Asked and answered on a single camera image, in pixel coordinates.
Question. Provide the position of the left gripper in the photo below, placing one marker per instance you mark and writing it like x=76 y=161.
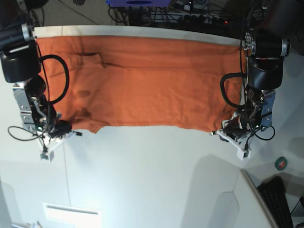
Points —
x=234 y=130

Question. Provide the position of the black power strip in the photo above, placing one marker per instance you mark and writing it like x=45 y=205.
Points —
x=205 y=19

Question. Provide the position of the black keyboard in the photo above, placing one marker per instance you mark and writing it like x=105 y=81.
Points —
x=273 y=194

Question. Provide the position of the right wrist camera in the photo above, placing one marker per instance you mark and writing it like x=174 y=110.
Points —
x=47 y=156

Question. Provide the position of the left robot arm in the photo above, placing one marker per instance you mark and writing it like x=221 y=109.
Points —
x=266 y=45

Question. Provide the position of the green tape roll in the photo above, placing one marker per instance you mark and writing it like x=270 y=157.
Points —
x=281 y=163

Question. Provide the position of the orange t-shirt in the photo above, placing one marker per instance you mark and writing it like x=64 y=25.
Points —
x=135 y=81

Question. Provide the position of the blue box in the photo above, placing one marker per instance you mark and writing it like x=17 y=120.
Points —
x=138 y=3

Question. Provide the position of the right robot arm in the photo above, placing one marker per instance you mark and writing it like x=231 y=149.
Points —
x=22 y=63

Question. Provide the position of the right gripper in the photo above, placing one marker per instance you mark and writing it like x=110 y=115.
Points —
x=58 y=133

